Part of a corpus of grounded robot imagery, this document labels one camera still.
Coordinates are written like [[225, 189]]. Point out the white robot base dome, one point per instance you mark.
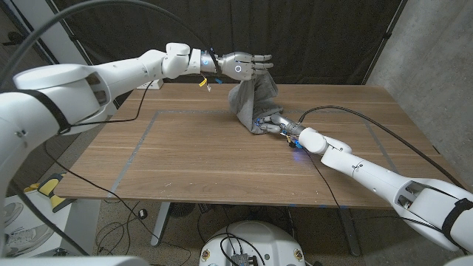
[[266, 240]]

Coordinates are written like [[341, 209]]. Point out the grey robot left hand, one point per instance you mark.
[[240, 66]]

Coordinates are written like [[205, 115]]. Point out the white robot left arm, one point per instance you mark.
[[55, 92]]

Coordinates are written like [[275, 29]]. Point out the grey table leg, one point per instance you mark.
[[350, 236]]

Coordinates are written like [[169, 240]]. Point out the black backdrop stand pole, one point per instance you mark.
[[72, 37], [386, 35]]

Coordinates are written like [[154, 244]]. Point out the white table leg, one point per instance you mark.
[[160, 225]]

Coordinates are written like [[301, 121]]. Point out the yellow black tool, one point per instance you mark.
[[50, 184]]

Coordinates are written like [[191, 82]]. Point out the grey fabric shorts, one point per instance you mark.
[[251, 99]]

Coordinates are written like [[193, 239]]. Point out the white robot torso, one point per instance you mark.
[[74, 261]]

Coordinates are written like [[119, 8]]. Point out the white box with sneaker print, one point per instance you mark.
[[81, 229]]

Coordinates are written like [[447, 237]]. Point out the grey metal finned module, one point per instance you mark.
[[242, 260]]

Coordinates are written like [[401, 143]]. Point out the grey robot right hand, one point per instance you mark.
[[281, 123]]

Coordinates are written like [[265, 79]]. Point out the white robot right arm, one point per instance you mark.
[[369, 177]]

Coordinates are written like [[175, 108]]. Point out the dark wooden door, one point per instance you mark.
[[29, 61]]

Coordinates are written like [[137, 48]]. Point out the black round fan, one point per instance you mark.
[[182, 210]]

